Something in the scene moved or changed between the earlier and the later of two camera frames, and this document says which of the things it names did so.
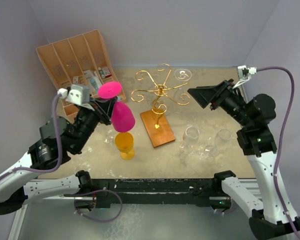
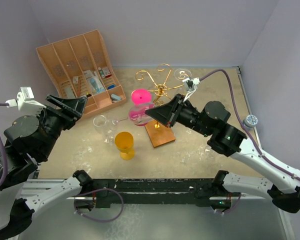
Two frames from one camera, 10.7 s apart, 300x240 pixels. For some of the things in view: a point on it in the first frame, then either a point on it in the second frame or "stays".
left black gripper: x=104 y=108 to x=73 y=109
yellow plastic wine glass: x=124 y=141 stays
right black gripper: x=214 y=94 to x=166 y=114
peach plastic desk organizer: x=82 y=60 stays
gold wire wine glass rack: x=155 y=121 stays
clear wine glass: x=190 y=137 to x=137 y=114
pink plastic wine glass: x=122 y=119 to x=141 y=98
